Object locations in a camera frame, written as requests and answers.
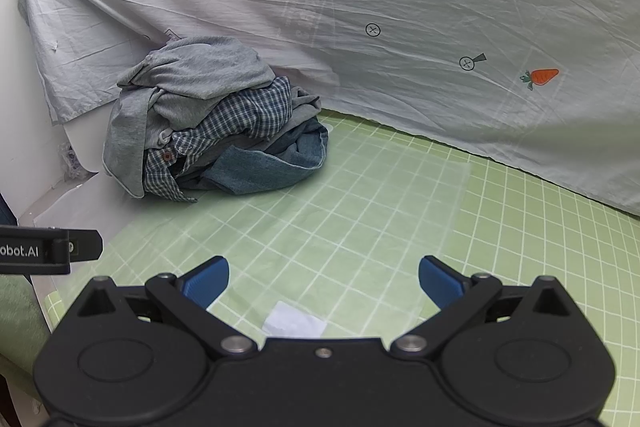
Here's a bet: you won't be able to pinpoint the green grid mat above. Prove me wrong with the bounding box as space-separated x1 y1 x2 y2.
0 108 640 427

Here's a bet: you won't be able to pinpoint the grey printed bed sheet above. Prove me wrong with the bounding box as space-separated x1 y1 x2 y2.
18 0 639 213

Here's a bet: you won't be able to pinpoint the blue plaid shirt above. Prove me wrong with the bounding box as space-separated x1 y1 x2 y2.
142 76 293 202

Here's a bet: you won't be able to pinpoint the white paper label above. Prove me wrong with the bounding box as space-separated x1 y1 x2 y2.
262 301 326 339

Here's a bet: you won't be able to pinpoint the blue denim jeans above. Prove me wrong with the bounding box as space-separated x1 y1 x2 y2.
178 117 329 195

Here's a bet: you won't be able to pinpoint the grey sweatpants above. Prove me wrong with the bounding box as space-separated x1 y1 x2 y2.
102 36 276 200

